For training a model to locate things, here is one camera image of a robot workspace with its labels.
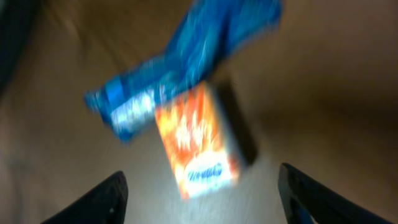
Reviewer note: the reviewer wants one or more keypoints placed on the orange Kleenex tissue pack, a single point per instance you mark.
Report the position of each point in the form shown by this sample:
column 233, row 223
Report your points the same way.
column 200, row 145

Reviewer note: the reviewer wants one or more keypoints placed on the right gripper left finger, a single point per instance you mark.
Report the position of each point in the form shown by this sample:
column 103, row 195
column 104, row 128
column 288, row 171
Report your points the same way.
column 105, row 203

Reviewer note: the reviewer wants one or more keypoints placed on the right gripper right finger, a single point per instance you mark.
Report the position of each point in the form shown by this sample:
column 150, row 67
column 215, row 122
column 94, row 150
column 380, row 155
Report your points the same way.
column 305, row 200

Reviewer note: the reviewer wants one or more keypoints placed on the blue snack wrapper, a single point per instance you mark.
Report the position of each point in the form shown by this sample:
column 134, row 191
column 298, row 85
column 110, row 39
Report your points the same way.
column 210, row 31

